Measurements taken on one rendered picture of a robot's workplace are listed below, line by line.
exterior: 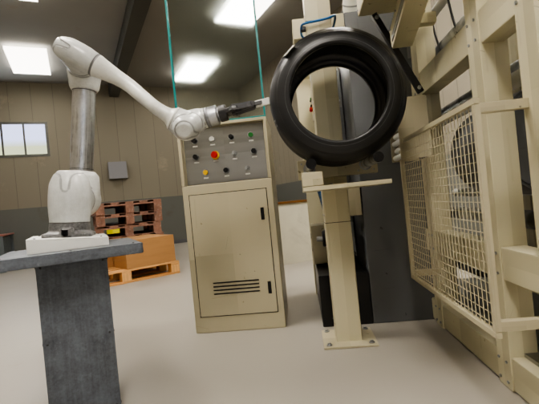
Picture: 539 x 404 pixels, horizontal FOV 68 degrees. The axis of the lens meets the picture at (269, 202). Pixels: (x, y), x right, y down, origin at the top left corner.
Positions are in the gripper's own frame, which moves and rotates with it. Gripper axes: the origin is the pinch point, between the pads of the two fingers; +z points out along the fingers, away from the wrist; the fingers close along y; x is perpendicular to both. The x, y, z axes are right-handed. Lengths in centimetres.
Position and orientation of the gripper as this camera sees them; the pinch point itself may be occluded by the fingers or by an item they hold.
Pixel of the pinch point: (262, 102)
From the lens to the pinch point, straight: 185.0
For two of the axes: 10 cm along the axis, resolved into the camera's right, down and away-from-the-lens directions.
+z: 9.7, -2.4, -0.8
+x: 2.4, 9.7, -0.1
